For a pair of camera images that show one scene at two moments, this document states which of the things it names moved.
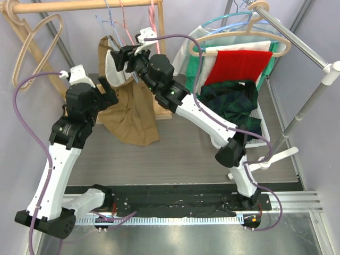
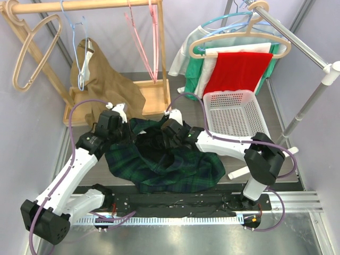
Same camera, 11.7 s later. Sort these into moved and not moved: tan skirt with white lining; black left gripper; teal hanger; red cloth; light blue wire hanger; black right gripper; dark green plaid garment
Moved: black left gripper; black right gripper; dark green plaid garment; tan skirt with white lining; light blue wire hanger
Not moved: teal hanger; red cloth
